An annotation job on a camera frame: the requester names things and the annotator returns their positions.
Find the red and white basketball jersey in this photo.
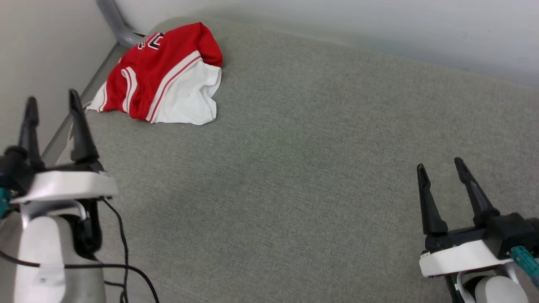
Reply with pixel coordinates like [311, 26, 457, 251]
[85, 22, 224, 126]

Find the grey fabric sofa seat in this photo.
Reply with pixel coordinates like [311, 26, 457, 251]
[55, 17, 539, 303]

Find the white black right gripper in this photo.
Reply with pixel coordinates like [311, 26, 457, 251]
[416, 157, 539, 278]

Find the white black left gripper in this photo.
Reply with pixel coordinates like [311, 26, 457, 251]
[0, 89, 119, 205]

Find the teal cable connector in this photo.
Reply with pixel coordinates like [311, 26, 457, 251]
[0, 187, 14, 220]
[509, 246, 539, 289]

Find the thin black cable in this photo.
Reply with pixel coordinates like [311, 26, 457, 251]
[0, 249, 160, 303]
[101, 198, 130, 303]

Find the grey metal frame bar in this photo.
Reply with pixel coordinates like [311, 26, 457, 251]
[41, 0, 146, 165]

